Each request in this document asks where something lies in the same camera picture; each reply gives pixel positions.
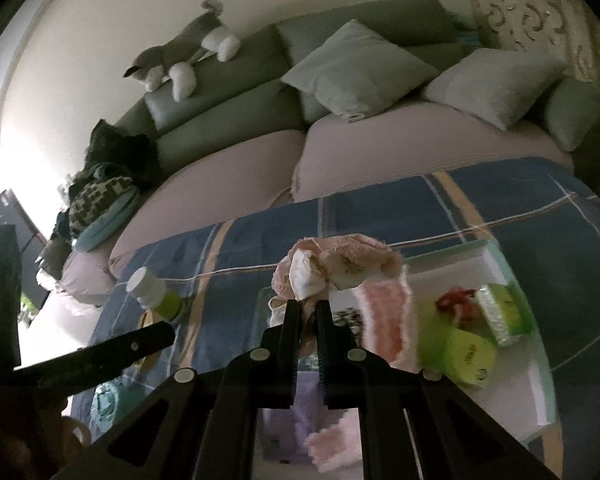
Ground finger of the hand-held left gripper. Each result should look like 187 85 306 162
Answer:
12 322 177 392

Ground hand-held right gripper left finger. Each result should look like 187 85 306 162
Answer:
50 299 302 480

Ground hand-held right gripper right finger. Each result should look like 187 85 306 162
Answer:
314 300 563 480

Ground leopard print cloth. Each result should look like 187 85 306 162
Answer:
332 307 364 334

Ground teal wet wipes pack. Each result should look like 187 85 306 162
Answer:
90 380 132 432

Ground pink striped fluffy sock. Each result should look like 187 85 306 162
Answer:
354 265 419 372

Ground purple cloth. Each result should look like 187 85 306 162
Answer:
260 374 327 462

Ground pale pink fluffy sock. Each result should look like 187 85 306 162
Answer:
304 404 364 474

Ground pink lace cloth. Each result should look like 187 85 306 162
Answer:
272 233 405 312

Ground yellow-green box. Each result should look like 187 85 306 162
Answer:
417 317 499 390

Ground red scrunchie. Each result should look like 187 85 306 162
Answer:
434 285 476 314

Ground green tissue pack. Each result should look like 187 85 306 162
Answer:
474 283 536 347

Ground white tray with green rim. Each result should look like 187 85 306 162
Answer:
255 240 561 466

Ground dark cabinet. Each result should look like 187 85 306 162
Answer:
0 188 51 312

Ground white bottle with green label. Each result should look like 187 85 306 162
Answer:
125 266 184 324

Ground pink sofa seat cushion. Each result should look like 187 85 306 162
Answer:
109 130 307 281
292 101 576 204
61 249 117 307

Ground teal round cushion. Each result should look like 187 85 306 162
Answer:
72 187 141 254

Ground green black patterned knit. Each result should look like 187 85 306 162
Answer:
68 175 136 239

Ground dark cloth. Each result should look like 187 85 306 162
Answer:
82 119 164 187

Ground blue plaid blanket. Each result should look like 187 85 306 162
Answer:
70 156 600 480

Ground grey sofa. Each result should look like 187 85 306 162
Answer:
40 0 600 306

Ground light green throw pillow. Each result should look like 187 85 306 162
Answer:
281 19 442 124

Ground grey white plush dog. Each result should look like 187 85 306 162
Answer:
123 0 242 102

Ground pale grey throw pillow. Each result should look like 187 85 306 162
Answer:
422 48 567 131

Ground beige patterned curtain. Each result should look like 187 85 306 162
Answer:
465 0 600 87

